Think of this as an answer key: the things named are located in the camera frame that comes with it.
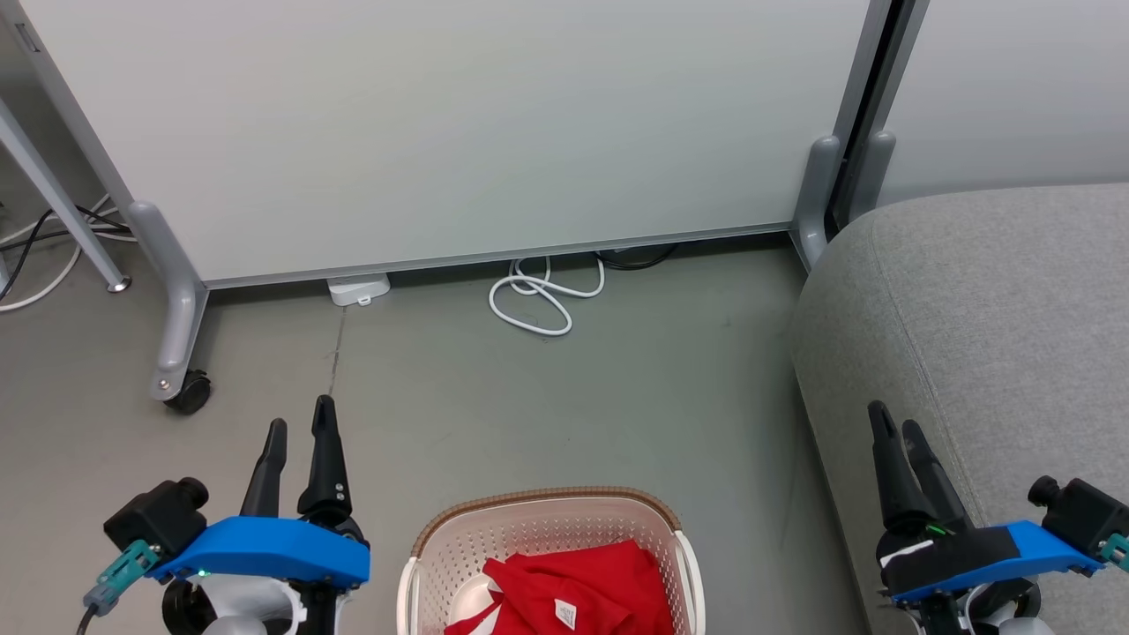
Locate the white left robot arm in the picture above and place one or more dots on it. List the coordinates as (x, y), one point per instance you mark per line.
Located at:
(234, 626)

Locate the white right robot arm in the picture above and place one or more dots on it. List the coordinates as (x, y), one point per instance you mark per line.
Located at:
(1023, 628)

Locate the white perforated laundry basket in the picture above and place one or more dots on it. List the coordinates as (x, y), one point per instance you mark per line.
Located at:
(547, 520)

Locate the grey fabric sofa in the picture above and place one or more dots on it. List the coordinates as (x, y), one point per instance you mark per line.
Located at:
(988, 335)

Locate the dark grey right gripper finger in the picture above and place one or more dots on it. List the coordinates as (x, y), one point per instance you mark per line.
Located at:
(895, 485)
(937, 494)

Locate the grey metal table leg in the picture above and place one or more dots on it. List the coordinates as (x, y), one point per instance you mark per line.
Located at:
(62, 207)

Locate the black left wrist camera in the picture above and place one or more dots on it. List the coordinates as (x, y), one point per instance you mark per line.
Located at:
(154, 520)

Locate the blue-covered left gripper body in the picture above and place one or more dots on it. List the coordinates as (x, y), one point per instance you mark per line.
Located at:
(265, 549)

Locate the white power adapter box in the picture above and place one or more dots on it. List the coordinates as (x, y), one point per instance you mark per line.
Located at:
(357, 287)

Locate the red garment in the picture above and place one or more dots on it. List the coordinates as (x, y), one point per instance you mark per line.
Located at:
(600, 582)

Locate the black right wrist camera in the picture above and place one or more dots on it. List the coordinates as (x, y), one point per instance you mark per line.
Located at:
(1085, 516)

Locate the white partition panel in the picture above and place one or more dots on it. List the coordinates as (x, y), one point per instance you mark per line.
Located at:
(1014, 88)
(459, 123)

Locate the grey partition post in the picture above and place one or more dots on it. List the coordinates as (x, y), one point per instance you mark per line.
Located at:
(873, 172)
(181, 317)
(816, 194)

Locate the black caster wheel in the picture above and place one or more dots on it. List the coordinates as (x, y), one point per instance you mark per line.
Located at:
(190, 394)

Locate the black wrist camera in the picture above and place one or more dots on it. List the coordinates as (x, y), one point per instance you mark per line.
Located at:
(1085, 516)
(154, 520)

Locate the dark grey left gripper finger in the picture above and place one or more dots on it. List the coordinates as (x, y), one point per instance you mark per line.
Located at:
(267, 476)
(327, 467)

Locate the blue-covered right gripper body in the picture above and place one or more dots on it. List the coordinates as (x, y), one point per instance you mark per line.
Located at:
(970, 556)

